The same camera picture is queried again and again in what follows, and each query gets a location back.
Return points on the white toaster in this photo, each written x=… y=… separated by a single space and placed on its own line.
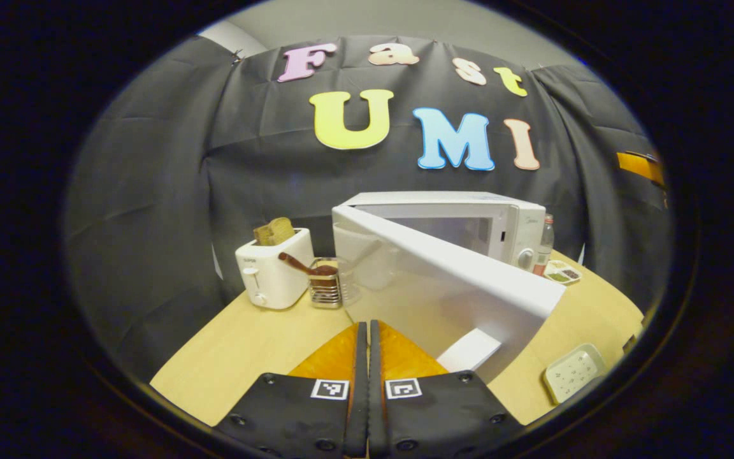
x=274 y=274

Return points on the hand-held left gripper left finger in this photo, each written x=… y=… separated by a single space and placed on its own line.
x=290 y=417

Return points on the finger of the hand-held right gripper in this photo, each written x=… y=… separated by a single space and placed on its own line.
x=641 y=166

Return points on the brown wooden spoon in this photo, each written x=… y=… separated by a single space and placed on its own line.
x=300 y=264

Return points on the glass bottle with red label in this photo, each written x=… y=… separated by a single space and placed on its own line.
x=544 y=245

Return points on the white divided dish with grains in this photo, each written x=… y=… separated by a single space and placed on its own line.
x=563 y=273

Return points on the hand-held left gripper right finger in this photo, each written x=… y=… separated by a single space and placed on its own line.
x=443 y=417

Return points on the black backdrop cloth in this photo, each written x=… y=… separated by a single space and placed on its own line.
x=169 y=178

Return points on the white microwave oven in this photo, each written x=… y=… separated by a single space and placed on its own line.
x=456 y=287

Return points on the bread slice in toaster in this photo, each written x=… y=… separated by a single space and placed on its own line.
x=274 y=231

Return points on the white dotted flat tray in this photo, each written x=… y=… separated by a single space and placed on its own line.
x=574 y=373

